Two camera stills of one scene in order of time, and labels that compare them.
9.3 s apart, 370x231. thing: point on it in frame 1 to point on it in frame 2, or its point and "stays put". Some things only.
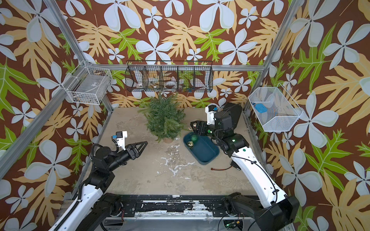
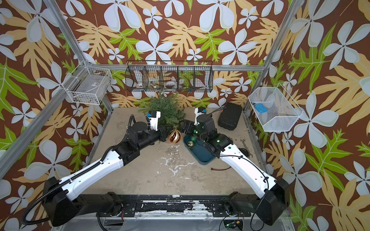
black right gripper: [201, 124] to [190, 132]
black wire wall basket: [166, 76] stays put
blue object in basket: [260, 108] stays put
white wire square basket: [87, 84] stays put
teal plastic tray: [204, 150] stays put
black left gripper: [130, 148] to [161, 135]
